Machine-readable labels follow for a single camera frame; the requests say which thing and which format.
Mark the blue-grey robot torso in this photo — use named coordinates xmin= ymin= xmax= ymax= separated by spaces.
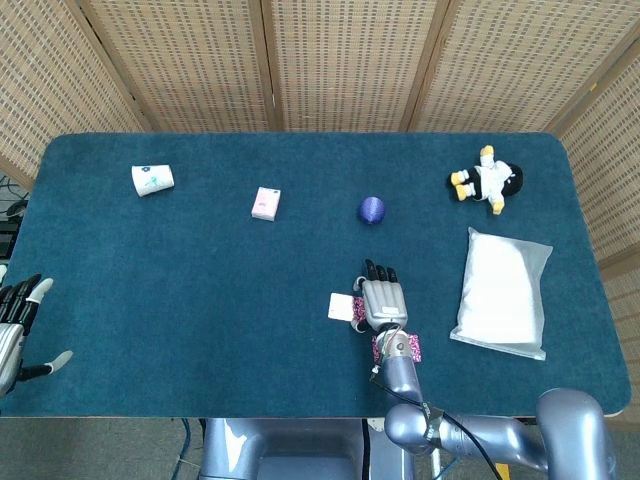
xmin=199 ymin=417 xmax=416 ymax=480

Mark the white pillow in plastic bag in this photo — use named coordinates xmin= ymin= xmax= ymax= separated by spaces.
xmin=449 ymin=226 xmax=554 ymax=361

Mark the blue ribbed ball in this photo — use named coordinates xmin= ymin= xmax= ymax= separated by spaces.
xmin=356 ymin=196 xmax=387 ymax=227

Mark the black equipment with cables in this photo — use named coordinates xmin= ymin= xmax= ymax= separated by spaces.
xmin=0 ymin=172 xmax=29 ymax=259

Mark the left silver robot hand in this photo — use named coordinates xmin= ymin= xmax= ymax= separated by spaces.
xmin=0 ymin=273 xmax=74 ymax=399

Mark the pink tissue pack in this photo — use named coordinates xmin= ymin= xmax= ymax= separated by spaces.
xmin=250 ymin=186 xmax=282 ymax=223

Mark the white printed paper cup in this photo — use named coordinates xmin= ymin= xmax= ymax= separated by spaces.
xmin=131 ymin=163 xmax=175 ymax=198

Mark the blue floor cable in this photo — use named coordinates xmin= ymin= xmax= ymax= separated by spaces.
xmin=175 ymin=417 xmax=204 ymax=472

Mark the woven bamboo folding screen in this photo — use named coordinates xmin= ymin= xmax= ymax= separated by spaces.
xmin=0 ymin=0 xmax=640 ymax=436

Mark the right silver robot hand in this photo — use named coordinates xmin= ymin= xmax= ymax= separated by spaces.
xmin=351 ymin=258 xmax=410 ymax=334

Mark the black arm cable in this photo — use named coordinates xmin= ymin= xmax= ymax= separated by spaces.
xmin=370 ymin=367 xmax=504 ymax=480

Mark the black white plush toy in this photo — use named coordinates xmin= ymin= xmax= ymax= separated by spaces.
xmin=446 ymin=144 xmax=525 ymax=217

